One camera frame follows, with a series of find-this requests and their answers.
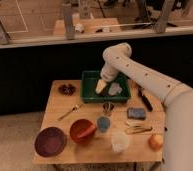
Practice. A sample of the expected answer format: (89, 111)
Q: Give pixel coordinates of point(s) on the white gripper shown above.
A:
(101, 84)

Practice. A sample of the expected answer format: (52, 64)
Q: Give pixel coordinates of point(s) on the dark eraser block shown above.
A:
(104, 93)

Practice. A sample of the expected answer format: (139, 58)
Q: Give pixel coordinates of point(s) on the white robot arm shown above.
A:
(177, 98)

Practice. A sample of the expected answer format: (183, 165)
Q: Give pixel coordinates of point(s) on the red bowl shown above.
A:
(79, 126)

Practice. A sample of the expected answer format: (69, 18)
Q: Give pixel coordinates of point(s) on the green plastic tray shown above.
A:
(88, 85)

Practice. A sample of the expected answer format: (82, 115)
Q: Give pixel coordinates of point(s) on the crumpled grey cloth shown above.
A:
(114, 89)

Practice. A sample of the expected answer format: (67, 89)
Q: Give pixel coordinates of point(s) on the metal fork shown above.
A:
(76, 107)

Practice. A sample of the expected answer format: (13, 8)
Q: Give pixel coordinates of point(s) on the blue cup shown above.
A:
(103, 123)

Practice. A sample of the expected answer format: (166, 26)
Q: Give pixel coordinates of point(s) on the blue sponge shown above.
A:
(136, 113)

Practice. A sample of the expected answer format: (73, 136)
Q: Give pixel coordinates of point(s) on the orange carrot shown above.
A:
(87, 132)

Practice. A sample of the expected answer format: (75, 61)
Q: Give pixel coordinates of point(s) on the wooden clothespins pile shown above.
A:
(137, 127)

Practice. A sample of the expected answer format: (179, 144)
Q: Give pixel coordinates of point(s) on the wooden table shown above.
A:
(99, 149)

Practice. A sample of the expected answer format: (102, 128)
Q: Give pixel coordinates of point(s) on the clear plastic cup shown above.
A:
(119, 141)

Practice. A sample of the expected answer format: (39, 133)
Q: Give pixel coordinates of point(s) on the purple plate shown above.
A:
(50, 142)

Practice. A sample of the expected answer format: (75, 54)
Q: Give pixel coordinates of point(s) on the orange fruit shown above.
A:
(156, 141)

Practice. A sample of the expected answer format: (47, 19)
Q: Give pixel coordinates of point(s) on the black handled brush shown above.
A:
(144, 99)

